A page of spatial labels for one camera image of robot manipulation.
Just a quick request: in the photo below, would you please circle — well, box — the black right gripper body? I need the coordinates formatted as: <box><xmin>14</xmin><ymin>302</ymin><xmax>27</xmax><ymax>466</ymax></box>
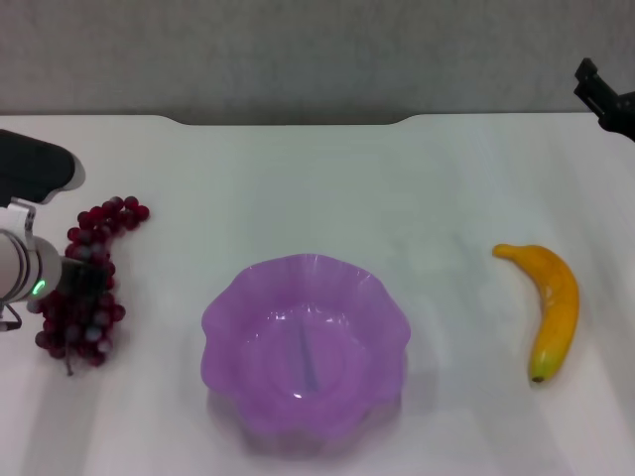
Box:
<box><xmin>597</xmin><ymin>90</ymin><xmax>635</xmax><ymax>144</ymax></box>

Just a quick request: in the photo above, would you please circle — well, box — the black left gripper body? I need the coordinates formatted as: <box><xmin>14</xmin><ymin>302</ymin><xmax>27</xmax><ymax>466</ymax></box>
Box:
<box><xmin>58</xmin><ymin>256</ymin><xmax>108</xmax><ymax>299</ymax></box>

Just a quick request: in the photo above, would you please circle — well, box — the red grape bunch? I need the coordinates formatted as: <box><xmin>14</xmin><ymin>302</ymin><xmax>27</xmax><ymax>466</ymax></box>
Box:
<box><xmin>34</xmin><ymin>195</ymin><xmax>151</xmax><ymax>377</ymax></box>

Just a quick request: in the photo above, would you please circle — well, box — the yellow banana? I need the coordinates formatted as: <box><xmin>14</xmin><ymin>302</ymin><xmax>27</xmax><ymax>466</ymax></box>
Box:
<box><xmin>491</xmin><ymin>242</ymin><xmax>580</xmax><ymax>384</ymax></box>

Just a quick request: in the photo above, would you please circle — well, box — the purple wavy plastic bowl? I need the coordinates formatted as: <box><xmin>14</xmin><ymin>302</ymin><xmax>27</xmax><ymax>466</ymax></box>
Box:
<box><xmin>199</xmin><ymin>253</ymin><xmax>412</xmax><ymax>440</ymax></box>

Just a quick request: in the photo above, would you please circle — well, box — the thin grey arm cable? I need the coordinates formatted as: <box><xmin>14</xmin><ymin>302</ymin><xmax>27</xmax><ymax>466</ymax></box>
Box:
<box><xmin>0</xmin><ymin>301</ymin><xmax>24</xmax><ymax>333</ymax></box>

